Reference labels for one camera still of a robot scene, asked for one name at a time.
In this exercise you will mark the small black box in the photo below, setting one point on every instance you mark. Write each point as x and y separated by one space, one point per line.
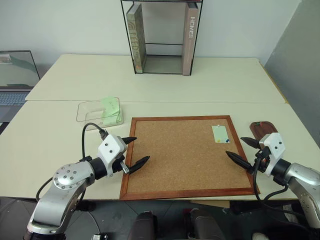
99 236

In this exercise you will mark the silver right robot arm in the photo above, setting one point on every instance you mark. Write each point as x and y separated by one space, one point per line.
303 182

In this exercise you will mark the grey laptop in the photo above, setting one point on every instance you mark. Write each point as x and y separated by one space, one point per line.
15 75

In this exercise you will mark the olive green book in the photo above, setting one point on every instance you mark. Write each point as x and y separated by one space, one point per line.
136 40

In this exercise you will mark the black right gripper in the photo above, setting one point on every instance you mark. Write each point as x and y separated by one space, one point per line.
263 154

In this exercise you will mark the clear plastic tray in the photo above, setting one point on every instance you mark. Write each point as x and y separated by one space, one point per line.
90 113

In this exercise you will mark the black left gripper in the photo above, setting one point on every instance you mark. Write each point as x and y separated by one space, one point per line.
123 157

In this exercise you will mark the pale green paper note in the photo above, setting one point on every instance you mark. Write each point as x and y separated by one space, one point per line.
220 133

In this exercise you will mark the brown wooden tray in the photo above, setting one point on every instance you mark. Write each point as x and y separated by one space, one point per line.
262 130

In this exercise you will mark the pink HOMES book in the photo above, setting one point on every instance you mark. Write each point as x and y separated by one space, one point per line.
191 40

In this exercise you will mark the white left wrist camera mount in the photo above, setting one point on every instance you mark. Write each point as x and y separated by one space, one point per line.
110 148

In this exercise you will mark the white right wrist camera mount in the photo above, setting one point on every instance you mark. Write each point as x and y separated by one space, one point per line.
275 146

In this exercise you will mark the dark rounded shape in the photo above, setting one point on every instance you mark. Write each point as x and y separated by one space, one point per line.
205 225
143 226

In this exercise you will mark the wood-framed cork board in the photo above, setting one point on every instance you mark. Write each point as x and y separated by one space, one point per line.
185 160

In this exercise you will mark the white rounded object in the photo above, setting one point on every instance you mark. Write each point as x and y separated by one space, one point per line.
261 236

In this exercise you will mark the green paper notes stack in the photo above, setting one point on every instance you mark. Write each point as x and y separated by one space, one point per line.
111 111

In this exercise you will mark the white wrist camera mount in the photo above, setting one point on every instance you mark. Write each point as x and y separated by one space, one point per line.
275 146
110 148

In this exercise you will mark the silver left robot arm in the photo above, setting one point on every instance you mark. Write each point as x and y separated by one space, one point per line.
66 185

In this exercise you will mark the grey partition wall panel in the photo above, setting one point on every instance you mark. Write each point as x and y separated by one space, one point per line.
297 75

